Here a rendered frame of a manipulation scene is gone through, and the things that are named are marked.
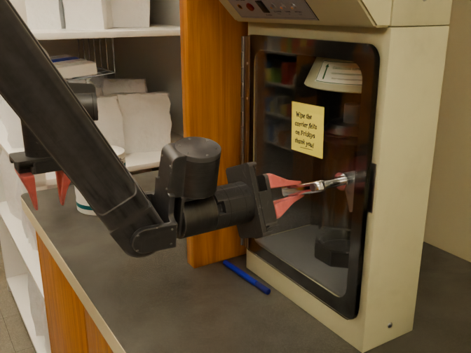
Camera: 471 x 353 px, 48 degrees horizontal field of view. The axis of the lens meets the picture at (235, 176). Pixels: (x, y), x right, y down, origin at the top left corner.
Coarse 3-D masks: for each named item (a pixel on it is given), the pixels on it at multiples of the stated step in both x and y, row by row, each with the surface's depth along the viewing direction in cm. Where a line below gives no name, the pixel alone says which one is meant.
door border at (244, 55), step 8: (248, 40) 88; (248, 48) 89; (248, 56) 89; (248, 64) 90; (248, 72) 90; (248, 80) 90; (240, 88) 92; (248, 88) 91; (240, 96) 93; (248, 96) 91; (376, 96) 67; (248, 104) 92; (240, 112) 94; (248, 112) 92; (240, 120) 94; (248, 120) 93; (248, 128) 93; (248, 136) 93; (240, 144) 95; (248, 144) 94; (240, 152) 96; (248, 152) 94; (248, 160) 95; (248, 240) 100; (248, 248) 100; (360, 288) 75
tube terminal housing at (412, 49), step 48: (432, 0) 67; (384, 48) 65; (432, 48) 69; (384, 96) 67; (432, 96) 71; (384, 144) 69; (432, 144) 74; (384, 192) 71; (384, 240) 74; (288, 288) 93; (384, 288) 77; (384, 336) 80
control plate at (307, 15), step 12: (228, 0) 83; (240, 0) 80; (252, 0) 77; (264, 0) 75; (276, 0) 73; (288, 0) 71; (300, 0) 69; (240, 12) 84; (252, 12) 81; (276, 12) 76; (288, 12) 73; (300, 12) 71; (312, 12) 69
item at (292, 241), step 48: (288, 48) 80; (336, 48) 71; (288, 96) 82; (336, 96) 72; (288, 144) 84; (336, 144) 74; (336, 192) 75; (288, 240) 88; (336, 240) 77; (336, 288) 79
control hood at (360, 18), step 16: (224, 0) 84; (320, 0) 66; (336, 0) 63; (352, 0) 61; (368, 0) 61; (384, 0) 62; (240, 16) 85; (320, 16) 69; (336, 16) 66; (352, 16) 64; (368, 16) 62; (384, 16) 63
